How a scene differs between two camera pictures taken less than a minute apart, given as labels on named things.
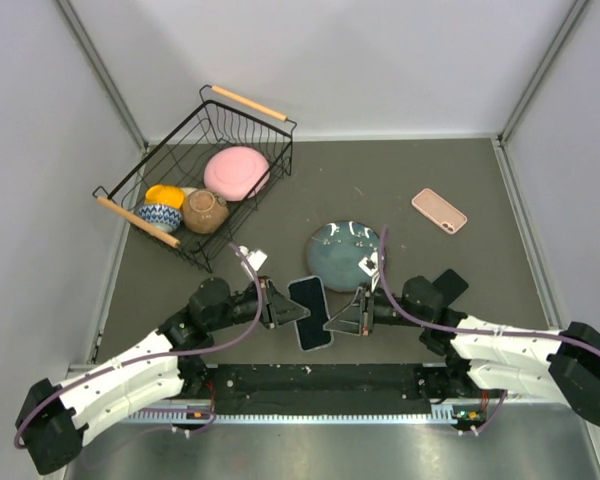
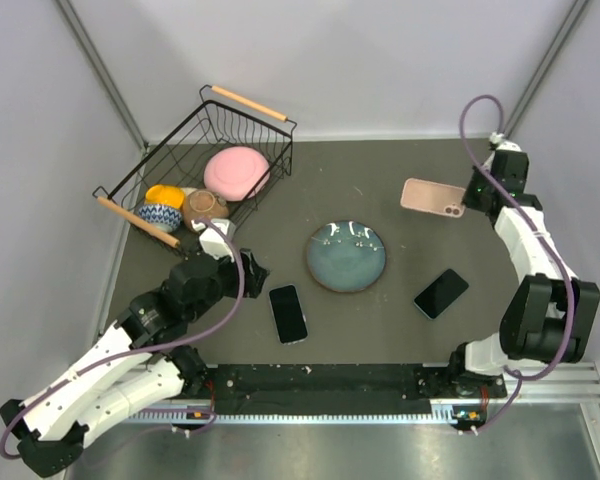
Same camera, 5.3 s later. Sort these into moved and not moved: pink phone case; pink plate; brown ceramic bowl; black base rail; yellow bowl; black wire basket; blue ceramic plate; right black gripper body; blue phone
Moved: blue phone; right black gripper body; pink phone case
Not moved: black base rail; blue ceramic plate; yellow bowl; pink plate; brown ceramic bowl; black wire basket
